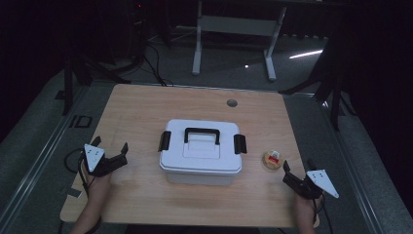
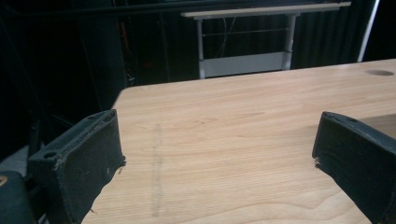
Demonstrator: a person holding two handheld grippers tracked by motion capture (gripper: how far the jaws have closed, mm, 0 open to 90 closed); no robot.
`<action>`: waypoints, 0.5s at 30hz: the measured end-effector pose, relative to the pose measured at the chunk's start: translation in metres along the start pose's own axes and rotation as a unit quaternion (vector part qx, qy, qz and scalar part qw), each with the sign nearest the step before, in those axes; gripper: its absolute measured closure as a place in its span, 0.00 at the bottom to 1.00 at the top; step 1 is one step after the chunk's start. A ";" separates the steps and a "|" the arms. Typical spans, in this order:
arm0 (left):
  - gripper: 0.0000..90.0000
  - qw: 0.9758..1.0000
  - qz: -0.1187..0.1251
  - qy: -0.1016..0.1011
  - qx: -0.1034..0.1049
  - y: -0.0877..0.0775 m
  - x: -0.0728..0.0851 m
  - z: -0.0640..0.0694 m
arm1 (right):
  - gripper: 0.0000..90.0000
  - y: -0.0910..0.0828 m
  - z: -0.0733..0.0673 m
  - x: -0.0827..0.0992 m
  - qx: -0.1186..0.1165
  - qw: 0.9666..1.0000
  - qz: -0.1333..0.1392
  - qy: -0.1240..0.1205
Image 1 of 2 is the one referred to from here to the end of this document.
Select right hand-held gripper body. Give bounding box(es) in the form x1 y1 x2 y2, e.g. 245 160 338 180
297 169 341 200

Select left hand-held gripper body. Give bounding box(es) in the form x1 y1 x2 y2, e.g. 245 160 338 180
82 143 114 178

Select white box with black handle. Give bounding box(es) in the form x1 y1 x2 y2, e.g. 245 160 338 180
157 118 248 176

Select white plastic storage box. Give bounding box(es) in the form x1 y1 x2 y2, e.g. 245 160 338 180
159 164 243 187

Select person's left hand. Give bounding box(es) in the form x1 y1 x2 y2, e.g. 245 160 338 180
85 170 113 204

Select person's right hand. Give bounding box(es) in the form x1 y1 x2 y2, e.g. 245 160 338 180
293 192 325 225

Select round yellow snack red label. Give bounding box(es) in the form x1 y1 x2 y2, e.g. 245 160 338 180
262 149 284 171

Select dark tape piece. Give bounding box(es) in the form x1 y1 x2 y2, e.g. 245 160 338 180
65 186 83 199

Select black tripod stand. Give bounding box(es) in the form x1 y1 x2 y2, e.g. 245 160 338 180
54 48 144 117
278 35 358 132

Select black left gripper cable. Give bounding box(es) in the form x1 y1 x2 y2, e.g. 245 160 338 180
63 147 95 198

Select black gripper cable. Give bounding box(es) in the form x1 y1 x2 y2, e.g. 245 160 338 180
63 147 95 198
312 194 335 234

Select black rectangular floor frame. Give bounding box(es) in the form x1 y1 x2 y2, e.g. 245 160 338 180
68 114 94 129

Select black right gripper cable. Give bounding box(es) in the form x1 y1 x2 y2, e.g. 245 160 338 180
312 194 335 234

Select grey metal floor rail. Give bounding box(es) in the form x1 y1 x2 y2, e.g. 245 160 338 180
0 85 91 228
316 97 388 234

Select black floor cables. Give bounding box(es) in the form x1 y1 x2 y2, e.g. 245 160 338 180
142 30 200 88

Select white metal desk frame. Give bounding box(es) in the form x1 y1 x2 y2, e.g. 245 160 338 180
191 0 288 82

